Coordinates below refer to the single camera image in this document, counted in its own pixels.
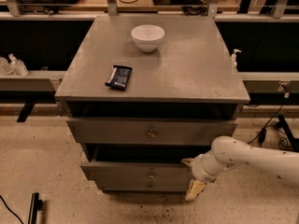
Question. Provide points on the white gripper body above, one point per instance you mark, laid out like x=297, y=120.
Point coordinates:
x=197, y=170

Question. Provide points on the grey drawer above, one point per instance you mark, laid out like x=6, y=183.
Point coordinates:
x=176, y=132
x=151, y=186
x=138, y=163

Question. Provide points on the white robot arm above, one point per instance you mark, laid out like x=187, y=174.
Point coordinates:
x=235, y=183

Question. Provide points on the grey bottom drawer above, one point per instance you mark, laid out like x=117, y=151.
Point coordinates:
x=151, y=186

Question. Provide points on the grey drawer cabinet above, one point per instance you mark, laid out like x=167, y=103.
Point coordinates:
x=189, y=75

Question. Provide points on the grey top drawer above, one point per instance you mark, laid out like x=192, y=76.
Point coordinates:
x=176, y=132

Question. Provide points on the black metal leg right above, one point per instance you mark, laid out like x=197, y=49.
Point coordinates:
x=284, y=125

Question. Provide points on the white pump bottle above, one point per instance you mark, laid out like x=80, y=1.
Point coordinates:
x=234, y=56

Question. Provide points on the white bowl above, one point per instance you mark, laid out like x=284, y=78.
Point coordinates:
x=147, y=37

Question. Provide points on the black stand foot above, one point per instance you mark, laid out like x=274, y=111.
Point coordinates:
x=35, y=205

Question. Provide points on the clear sanitizer bottle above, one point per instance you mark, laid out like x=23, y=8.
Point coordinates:
x=18, y=67

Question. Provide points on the clear bottle at edge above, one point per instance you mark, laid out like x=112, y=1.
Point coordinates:
x=5, y=68

